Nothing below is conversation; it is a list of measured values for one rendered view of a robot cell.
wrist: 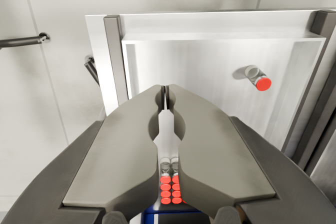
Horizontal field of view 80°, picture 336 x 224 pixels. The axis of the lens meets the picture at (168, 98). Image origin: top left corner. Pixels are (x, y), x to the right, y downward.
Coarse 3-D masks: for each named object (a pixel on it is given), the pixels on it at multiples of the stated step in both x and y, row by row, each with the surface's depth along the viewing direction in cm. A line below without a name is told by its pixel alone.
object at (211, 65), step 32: (224, 32) 28; (256, 32) 28; (288, 32) 28; (128, 64) 28; (160, 64) 31; (192, 64) 31; (224, 64) 31; (256, 64) 31; (288, 64) 31; (224, 96) 34; (256, 96) 34; (288, 96) 33; (160, 128) 37; (256, 128) 38; (288, 128) 34
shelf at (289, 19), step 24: (96, 24) 27; (144, 24) 28; (168, 24) 28; (192, 24) 28; (216, 24) 28; (240, 24) 28; (264, 24) 28; (288, 24) 28; (312, 24) 28; (96, 48) 29; (312, 96) 35; (288, 144) 41
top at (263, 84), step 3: (261, 78) 27; (264, 78) 27; (267, 78) 27; (258, 81) 27; (261, 81) 27; (264, 81) 27; (267, 81) 27; (270, 81) 27; (258, 84) 28; (261, 84) 28; (264, 84) 28; (267, 84) 28; (270, 84) 28; (258, 87) 28; (261, 87) 28; (264, 87) 28; (267, 87) 28; (261, 90) 28; (264, 90) 28
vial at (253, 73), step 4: (248, 68) 31; (252, 68) 30; (256, 68) 30; (244, 72) 31; (248, 72) 30; (252, 72) 29; (256, 72) 29; (260, 72) 28; (248, 76) 30; (252, 76) 29; (256, 76) 28; (260, 76) 28; (264, 76) 28; (252, 80) 29; (256, 80) 28
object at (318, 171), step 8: (328, 120) 36; (328, 128) 36; (320, 136) 37; (328, 136) 36; (320, 144) 38; (328, 144) 36; (312, 152) 40; (320, 152) 38; (328, 152) 42; (312, 160) 40; (320, 160) 43; (328, 160) 43; (304, 168) 42; (312, 168) 40; (320, 168) 45; (328, 168) 45; (312, 176) 46; (320, 176) 46; (328, 176) 46; (320, 184) 48; (328, 184) 48; (328, 192) 49
